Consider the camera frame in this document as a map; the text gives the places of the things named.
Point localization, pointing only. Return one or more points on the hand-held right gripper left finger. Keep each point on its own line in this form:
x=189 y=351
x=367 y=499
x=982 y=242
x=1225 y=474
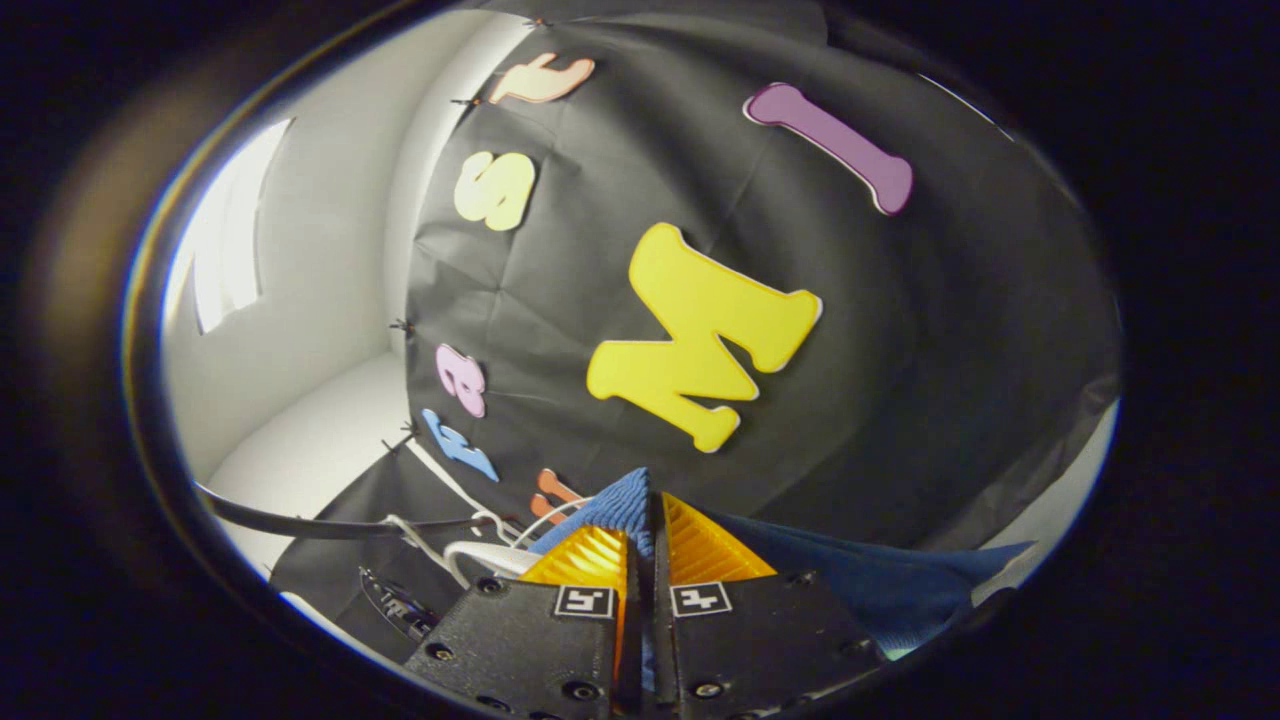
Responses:
x=530 y=640

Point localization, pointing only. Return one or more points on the blue jacket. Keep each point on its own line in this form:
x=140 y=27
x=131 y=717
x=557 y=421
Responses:
x=880 y=580

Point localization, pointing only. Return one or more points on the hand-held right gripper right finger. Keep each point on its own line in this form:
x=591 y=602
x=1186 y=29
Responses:
x=760 y=630

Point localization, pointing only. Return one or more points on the black clothes rack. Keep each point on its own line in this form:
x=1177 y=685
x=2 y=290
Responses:
x=300 y=523

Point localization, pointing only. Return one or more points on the large ceiling light panel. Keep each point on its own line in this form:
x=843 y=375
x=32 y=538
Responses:
x=235 y=240

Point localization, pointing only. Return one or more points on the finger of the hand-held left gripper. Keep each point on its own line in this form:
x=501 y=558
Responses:
x=395 y=603

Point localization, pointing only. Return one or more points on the black backdrop cloth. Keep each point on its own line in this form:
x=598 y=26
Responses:
x=950 y=380

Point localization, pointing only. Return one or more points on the white clothes hanger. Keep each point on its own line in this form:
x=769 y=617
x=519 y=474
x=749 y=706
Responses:
x=420 y=545
x=490 y=555

